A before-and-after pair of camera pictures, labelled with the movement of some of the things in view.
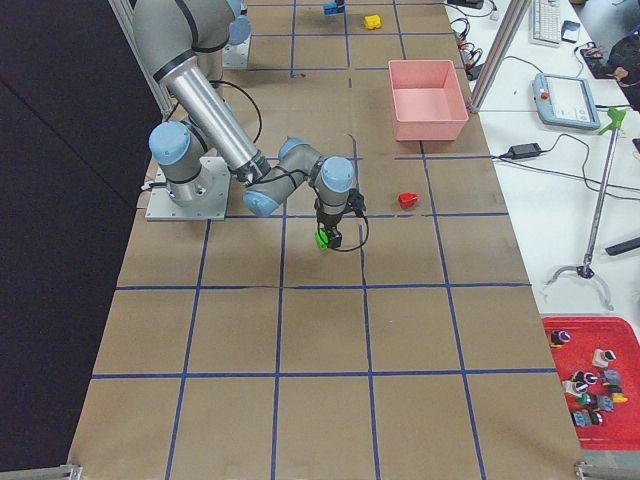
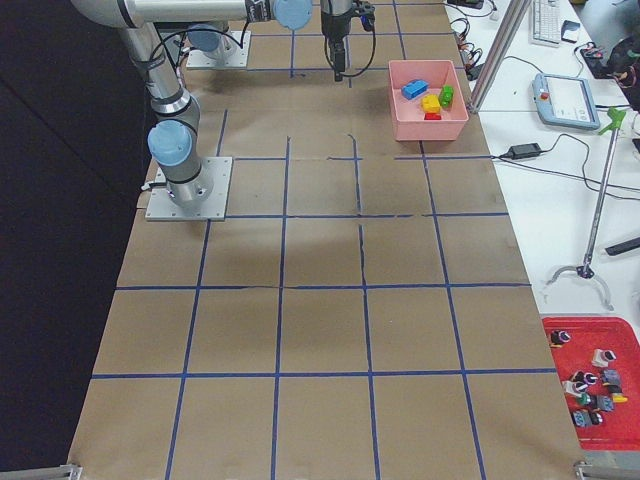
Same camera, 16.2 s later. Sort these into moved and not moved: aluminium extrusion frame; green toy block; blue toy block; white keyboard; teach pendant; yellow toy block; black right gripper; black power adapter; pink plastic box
Moved: green toy block; black right gripper; blue toy block; yellow toy block
Not moved: teach pendant; aluminium extrusion frame; white keyboard; pink plastic box; black power adapter
